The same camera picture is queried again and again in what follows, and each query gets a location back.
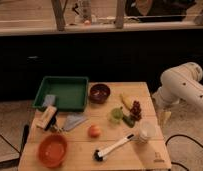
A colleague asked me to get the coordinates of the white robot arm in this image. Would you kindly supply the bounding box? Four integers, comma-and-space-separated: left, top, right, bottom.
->
153, 62, 203, 113

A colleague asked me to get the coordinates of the green plastic tray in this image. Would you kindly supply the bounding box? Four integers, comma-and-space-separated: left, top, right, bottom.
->
33, 76, 88, 112

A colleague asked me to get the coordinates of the green pear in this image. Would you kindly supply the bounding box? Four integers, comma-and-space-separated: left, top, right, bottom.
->
110, 108, 123, 124

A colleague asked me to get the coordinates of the wooden scrub brush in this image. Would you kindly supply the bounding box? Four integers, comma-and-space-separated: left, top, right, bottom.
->
36, 106, 57, 129

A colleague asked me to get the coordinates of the orange plastic bowl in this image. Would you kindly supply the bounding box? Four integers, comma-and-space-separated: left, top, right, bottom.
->
37, 134, 67, 168

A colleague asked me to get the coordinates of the grey folded cloth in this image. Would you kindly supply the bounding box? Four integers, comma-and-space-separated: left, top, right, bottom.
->
62, 114, 87, 131

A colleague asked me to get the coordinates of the red apple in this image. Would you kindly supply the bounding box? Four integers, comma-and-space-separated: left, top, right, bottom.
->
88, 125, 101, 138

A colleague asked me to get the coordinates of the black cable on floor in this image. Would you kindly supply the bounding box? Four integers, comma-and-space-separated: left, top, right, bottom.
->
165, 133, 203, 171

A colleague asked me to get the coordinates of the yellow banana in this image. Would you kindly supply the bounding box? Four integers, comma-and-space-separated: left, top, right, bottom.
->
120, 94, 132, 110

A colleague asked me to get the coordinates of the dark green cucumber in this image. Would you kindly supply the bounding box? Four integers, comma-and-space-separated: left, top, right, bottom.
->
123, 115, 135, 128

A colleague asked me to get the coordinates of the dark red bowl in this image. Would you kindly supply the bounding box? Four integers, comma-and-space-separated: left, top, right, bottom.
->
89, 84, 111, 104

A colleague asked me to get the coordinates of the white plastic cup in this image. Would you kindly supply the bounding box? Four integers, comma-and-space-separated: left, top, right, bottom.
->
139, 121, 156, 143

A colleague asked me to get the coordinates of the white handled dish brush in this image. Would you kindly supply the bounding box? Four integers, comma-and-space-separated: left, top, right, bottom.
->
93, 134, 134, 162

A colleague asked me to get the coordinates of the red grape bunch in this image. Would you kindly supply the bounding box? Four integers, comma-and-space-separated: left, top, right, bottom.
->
130, 101, 141, 121

